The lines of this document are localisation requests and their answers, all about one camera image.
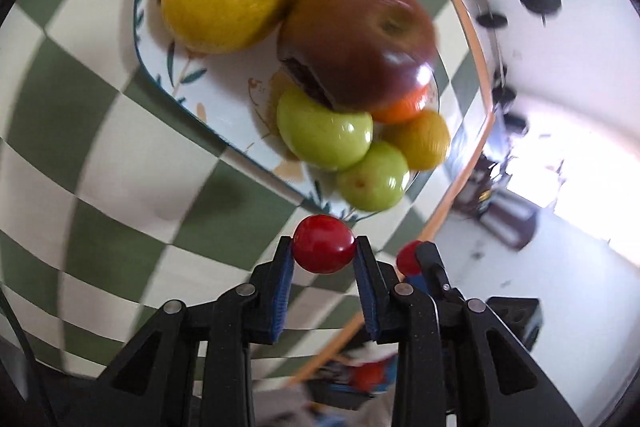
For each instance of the dark red apple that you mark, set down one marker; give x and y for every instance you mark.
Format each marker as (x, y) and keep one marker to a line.
(360, 37)

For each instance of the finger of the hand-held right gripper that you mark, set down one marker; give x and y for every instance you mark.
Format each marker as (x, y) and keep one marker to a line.
(430, 262)

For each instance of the yellow citrus fruit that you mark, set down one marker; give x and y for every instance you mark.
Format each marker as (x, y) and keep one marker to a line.
(422, 142)

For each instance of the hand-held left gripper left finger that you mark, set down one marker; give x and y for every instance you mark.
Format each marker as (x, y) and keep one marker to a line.
(282, 292)

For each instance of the green checkered tablecloth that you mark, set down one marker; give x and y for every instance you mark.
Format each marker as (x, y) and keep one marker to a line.
(100, 132)

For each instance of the dark wooden chair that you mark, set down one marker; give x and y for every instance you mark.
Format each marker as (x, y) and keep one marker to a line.
(510, 217)

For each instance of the small red fruit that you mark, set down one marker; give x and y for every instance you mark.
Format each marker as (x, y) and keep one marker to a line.
(322, 244)
(407, 258)

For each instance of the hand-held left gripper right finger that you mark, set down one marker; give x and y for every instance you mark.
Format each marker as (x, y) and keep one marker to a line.
(367, 297)

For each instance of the floral oval plate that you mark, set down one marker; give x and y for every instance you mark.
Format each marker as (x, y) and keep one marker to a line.
(225, 77)

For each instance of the green apple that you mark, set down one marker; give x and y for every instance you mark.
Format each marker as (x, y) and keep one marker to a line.
(372, 179)
(320, 134)

